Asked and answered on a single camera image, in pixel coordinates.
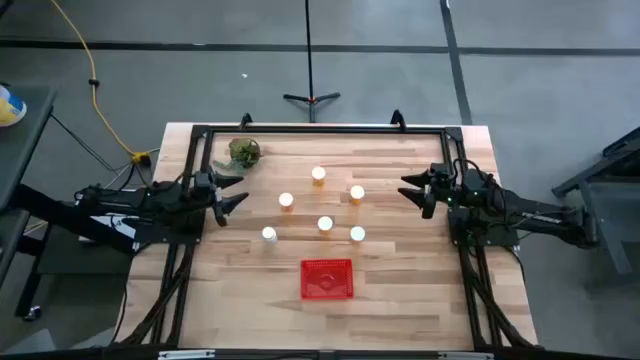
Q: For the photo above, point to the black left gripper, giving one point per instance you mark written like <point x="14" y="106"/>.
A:
<point x="204" y="189"/>

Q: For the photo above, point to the yellow and blue container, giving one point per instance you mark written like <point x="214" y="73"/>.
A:
<point x="10" y="112"/>

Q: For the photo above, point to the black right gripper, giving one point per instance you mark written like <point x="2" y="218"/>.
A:
<point x="440" y="185"/>

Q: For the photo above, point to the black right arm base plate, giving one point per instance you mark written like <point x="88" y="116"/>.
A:
<point x="492" y="237"/>

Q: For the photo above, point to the black tripod stand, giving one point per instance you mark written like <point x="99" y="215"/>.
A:
<point x="309" y="60"/>

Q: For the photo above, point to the white cup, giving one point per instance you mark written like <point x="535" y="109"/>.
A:
<point x="269" y="233"/>

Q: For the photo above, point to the black frame clamp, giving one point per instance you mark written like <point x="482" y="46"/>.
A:
<point x="245" y="121"/>
<point x="398" y="119"/>

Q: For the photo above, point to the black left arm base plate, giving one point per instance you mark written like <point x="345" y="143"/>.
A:
<point x="170" y="234"/>

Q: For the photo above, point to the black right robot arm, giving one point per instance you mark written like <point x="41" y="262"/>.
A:
<point x="530" y="210"/>

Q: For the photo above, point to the orange pill bottle white cap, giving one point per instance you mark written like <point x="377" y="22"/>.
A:
<point x="318" y="173"/>
<point x="285" y="199"/>
<point x="357" y="192"/>
<point x="357" y="233"/>
<point x="325" y="223"/>

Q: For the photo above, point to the small potted green plant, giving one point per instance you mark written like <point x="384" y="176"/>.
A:
<point x="245" y="151"/>

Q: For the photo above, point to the black metal table frame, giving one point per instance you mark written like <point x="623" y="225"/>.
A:
<point x="325" y="129"/>

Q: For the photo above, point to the white sheet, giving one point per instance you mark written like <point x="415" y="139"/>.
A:
<point x="122" y="227"/>

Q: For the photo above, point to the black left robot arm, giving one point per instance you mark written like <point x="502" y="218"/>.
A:
<point x="150" y="200"/>

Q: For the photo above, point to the red plastic mesh basket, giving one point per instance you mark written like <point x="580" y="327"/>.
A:
<point x="327" y="280"/>

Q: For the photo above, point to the dark grey side table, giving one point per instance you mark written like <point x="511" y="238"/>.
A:
<point x="25" y="150"/>

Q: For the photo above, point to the black metal bench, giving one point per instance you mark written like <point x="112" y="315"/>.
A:
<point x="607" y="210"/>

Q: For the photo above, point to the silver metal bracket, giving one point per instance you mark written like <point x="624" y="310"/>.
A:
<point x="186" y="354"/>
<point x="465" y="356"/>

